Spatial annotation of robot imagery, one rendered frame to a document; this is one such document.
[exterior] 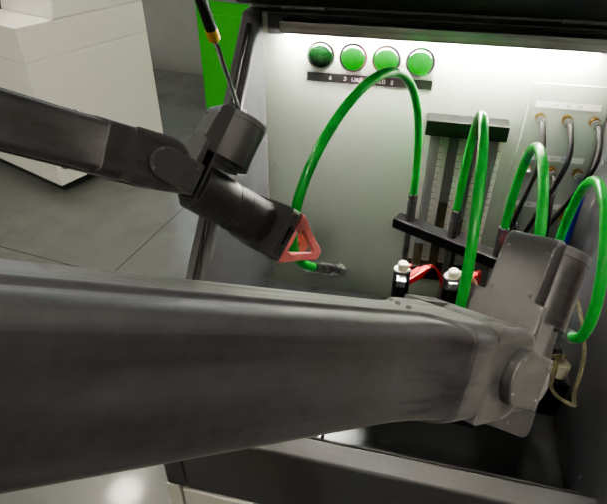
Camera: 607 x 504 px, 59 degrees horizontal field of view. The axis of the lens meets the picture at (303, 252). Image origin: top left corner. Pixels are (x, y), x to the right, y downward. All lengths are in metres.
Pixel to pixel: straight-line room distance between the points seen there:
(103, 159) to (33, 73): 2.85
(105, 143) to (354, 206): 0.70
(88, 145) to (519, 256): 0.40
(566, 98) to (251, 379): 0.94
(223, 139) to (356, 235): 0.63
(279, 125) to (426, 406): 0.89
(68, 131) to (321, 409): 0.41
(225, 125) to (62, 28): 2.88
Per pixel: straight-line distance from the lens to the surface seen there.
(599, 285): 0.75
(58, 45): 3.47
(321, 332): 0.20
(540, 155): 0.78
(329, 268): 0.81
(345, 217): 1.18
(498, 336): 0.32
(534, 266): 0.40
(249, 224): 0.64
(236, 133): 0.62
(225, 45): 3.77
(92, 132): 0.56
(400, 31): 0.99
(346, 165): 1.12
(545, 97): 1.06
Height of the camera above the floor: 1.66
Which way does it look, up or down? 36 degrees down
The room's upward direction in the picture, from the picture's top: straight up
